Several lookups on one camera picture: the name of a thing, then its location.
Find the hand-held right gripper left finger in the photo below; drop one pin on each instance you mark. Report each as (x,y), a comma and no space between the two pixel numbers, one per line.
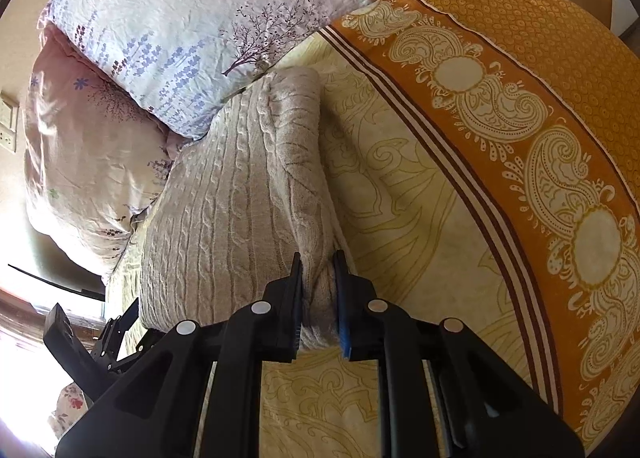
(295,298)

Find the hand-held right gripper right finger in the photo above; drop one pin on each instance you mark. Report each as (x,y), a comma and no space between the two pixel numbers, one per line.
(343,310)

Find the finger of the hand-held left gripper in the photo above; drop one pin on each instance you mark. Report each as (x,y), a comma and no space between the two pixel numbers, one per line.
(115,343)
(70,343)

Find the wooden nightstand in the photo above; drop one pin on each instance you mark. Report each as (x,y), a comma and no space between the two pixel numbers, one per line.
(45,310)

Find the yellow orange patterned bed sheet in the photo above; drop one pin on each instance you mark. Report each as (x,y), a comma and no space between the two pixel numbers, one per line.
(425,238)

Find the floral print pillow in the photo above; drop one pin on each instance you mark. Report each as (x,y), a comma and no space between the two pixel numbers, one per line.
(200,13)
(85,163)

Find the white wall socket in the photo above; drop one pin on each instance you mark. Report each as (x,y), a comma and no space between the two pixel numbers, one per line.
(7,123)

